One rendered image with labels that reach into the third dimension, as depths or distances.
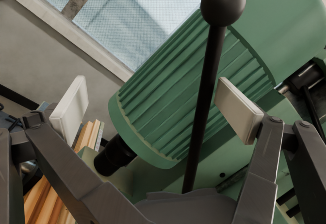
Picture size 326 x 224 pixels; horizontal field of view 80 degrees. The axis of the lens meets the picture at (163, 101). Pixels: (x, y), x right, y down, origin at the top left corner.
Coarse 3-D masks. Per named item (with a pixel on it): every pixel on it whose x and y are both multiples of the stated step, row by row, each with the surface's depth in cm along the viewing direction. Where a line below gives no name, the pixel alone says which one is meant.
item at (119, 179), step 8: (80, 152) 41; (88, 152) 41; (96, 152) 43; (88, 160) 40; (120, 168) 45; (104, 176) 40; (112, 176) 42; (120, 176) 43; (128, 176) 45; (120, 184) 42; (128, 184) 44; (128, 192) 42
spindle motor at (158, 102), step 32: (256, 0) 23; (288, 0) 22; (320, 0) 22; (192, 32) 28; (256, 32) 24; (288, 32) 23; (320, 32) 24; (160, 64) 29; (192, 64) 26; (224, 64) 25; (256, 64) 25; (288, 64) 26; (128, 96) 31; (160, 96) 28; (192, 96) 26; (256, 96) 29; (128, 128) 29; (160, 128) 29; (160, 160) 31
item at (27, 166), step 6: (24, 162) 41; (30, 162) 42; (24, 168) 41; (30, 168) 41; (36, 168) 40; (30, 174) 41; (36, 174) 38; (42, 174) 39; (24, 180) 41; (30, 180) 38; (36, 180) 38; (24, 186) 38; (30, 186) 39; (24, 192) 39
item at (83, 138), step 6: (84, 126) 70; (90, 126) 69; (84, 132) 65; (90, 132) 67; (78, 138) 66; (84, 138) 63; (78, 144) 61; (84, 144) 61; (78, 150) 58; (66, 210) 43
